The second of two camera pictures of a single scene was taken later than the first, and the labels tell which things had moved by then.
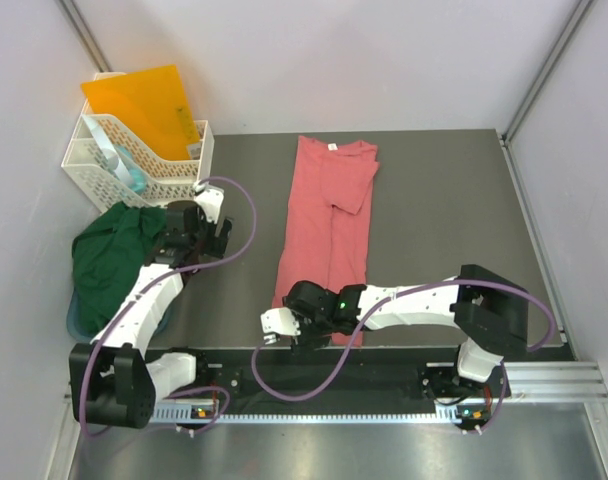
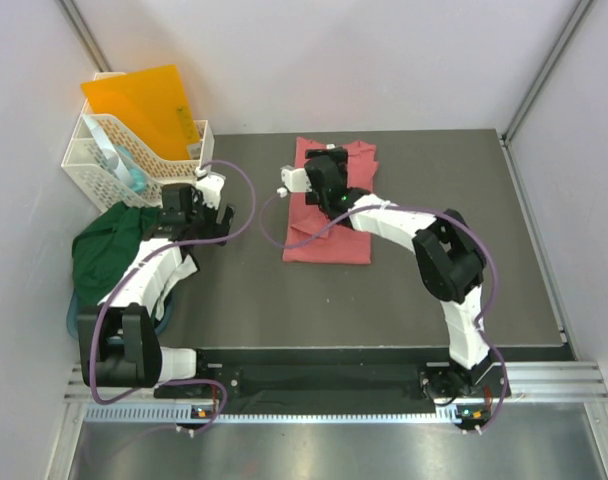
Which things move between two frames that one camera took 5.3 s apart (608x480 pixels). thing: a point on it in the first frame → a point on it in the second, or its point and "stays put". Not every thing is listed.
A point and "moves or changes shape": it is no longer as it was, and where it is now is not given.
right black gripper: [308, 339] → [340, 155]
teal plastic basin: [167, 317] stays put
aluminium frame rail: [536, 380] stays put
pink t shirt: [327, 221] moves or changes shape
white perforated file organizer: [110, 166] stays put
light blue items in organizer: [119, 157] stays put
